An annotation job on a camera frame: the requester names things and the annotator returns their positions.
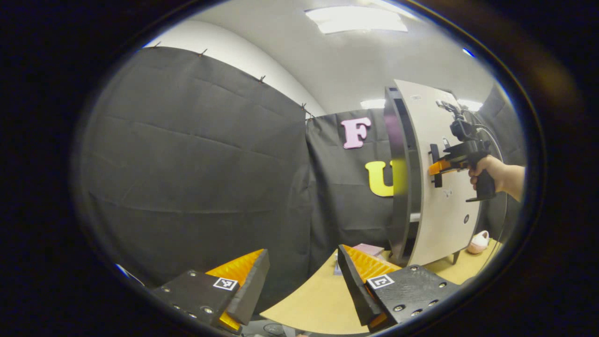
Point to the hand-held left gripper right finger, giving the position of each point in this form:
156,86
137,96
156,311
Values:
358,290

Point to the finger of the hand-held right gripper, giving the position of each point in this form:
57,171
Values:
440,167

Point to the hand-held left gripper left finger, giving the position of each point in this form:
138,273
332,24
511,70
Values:
252,290

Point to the dark grey cabinet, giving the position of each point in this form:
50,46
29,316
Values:
398,187

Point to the white cabinet door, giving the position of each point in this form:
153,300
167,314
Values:
449,220

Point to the long ceiling light strip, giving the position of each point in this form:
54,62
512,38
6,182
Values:
468,52

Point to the black backdrop cloth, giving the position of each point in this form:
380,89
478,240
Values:
187,178

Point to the large ceiling light panel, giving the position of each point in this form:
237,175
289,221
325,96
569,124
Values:
355,19

